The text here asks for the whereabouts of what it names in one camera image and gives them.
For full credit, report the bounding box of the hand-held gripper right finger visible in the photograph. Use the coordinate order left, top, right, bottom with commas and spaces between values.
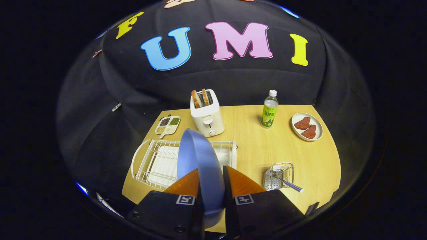
223, 165, 306, 240

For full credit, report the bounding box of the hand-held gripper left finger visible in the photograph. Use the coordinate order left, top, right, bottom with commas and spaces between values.
125, 168, 204, 240

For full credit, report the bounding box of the blue plate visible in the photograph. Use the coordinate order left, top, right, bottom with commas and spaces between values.
177, 128, 226, 229

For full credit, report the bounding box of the white wire dish rack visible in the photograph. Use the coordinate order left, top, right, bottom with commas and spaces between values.
131, 138, 237, 190

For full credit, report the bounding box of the metal wire basket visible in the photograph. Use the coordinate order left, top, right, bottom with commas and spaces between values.
262, 162, 295, 190

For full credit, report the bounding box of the blue striped handle spoon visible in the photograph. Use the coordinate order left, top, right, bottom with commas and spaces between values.
272, 171, 304, 193

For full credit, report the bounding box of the divided dish of grains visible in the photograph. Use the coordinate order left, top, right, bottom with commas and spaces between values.
155, 116, 181, 138

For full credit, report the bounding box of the cream plate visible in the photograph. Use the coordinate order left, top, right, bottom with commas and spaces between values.
292, 112, 323, 142

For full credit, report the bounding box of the white toaster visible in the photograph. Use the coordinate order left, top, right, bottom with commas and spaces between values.
190, 89, 225, 137

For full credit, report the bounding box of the green label drink bottle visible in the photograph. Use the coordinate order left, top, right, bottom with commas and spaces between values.
261, 89, 279, 129

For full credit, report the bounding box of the red meat piece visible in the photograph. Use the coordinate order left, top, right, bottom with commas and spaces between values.
301, 125, 317, 139
294, 117, 311, 130

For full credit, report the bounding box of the black backdrop cloth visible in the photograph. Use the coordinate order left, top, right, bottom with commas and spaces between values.
57, 0, 376, 214

